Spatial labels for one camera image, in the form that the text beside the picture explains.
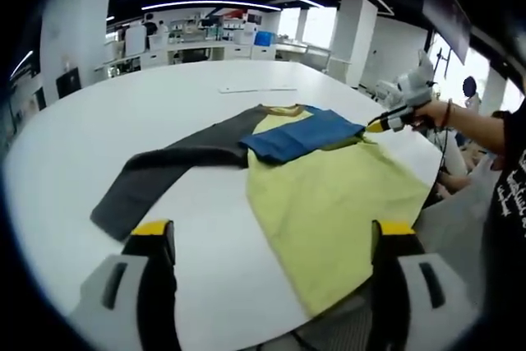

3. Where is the white counter row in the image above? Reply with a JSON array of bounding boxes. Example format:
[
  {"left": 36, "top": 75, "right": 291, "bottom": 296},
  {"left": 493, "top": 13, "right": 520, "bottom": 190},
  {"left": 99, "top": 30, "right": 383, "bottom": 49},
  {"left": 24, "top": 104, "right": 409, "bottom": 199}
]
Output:
[{"left": 122, "top": 35, "right": 277, "bottom": 67}]

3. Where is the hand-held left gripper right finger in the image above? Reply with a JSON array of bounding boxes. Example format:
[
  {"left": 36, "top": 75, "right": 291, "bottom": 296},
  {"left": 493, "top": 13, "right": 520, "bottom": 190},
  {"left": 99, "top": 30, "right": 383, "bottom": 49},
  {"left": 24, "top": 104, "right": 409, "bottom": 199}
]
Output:
[{"left": 371, "top": 218, "right": 478, "bottom": 351}]

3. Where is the shorter ceiling light strip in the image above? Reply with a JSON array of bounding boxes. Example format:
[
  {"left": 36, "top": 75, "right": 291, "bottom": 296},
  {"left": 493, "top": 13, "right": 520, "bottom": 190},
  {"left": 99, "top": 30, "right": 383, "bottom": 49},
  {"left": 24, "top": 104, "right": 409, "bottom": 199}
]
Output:
[{"left": 141, "top": 0, "right": 281, "bottom": 12}]

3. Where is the person's dark printed shirt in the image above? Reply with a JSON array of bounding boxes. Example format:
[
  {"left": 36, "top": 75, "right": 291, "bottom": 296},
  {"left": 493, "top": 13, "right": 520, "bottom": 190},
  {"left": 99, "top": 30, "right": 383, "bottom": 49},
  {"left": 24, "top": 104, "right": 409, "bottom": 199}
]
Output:
[{"left": 482, "top": 110, "right": 526, "bottom": 327}]

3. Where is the right gripper dark cable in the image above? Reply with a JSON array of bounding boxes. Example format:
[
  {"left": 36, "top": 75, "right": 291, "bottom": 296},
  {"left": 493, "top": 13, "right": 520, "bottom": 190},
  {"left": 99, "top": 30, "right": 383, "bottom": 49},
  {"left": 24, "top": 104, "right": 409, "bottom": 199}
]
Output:
[{"left": 434, "top": 127, "right": 452, "bottom": 180}]

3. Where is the black screen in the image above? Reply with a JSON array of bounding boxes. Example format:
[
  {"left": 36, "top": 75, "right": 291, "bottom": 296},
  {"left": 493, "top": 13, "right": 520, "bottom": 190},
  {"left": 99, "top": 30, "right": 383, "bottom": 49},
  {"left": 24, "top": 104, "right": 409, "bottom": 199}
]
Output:
[{"left": 55, "top": 66, "right": 81, "bottom": 98}]

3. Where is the person's right hand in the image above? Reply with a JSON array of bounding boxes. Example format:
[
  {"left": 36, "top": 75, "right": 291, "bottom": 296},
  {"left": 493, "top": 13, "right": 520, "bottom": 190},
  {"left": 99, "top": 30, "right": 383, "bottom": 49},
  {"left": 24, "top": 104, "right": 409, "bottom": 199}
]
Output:
[{"left": 412, "top": 101, "right": 450, "bottom": 131}]

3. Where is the blue storage bin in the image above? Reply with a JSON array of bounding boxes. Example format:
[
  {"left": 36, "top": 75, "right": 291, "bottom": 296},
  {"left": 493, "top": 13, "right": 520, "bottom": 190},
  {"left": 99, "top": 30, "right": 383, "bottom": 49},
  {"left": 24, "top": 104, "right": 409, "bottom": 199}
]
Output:
[{"left": 254, "top": 30, "right": 276, "bottom": 48}]

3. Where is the yellow-green blue grey garment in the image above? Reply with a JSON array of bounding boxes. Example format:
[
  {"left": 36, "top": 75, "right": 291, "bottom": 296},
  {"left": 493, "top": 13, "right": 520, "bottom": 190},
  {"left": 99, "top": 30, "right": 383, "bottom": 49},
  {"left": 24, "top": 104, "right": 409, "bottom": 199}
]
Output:
[{"left": 90, "top": 103, "right": 433, "bottom": 316}]

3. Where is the white square pillar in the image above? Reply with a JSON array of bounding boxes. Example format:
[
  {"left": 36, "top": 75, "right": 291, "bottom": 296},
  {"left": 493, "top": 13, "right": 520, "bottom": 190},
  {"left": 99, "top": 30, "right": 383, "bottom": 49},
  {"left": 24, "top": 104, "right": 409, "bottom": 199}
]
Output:
[
  {"left": 39, "top": 0, "right": 115, "bottom": 98},
  {"left": 330, "top": 0, "right": 378, "bottom": 85}
]

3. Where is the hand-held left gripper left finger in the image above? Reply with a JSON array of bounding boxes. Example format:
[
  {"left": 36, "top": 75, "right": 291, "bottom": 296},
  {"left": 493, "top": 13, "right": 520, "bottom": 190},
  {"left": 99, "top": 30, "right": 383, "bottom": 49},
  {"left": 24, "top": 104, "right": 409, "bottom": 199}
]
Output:
[{"left": 73, "top": 219, "right": 182, "bottom": 351}]

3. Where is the thin white strip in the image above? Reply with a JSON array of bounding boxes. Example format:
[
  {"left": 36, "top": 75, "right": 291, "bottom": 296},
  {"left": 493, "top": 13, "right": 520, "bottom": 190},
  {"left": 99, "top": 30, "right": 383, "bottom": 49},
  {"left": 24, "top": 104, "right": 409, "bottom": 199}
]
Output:
[{"left": 218, "top": 86, "right": 298, "bottom": 95}]

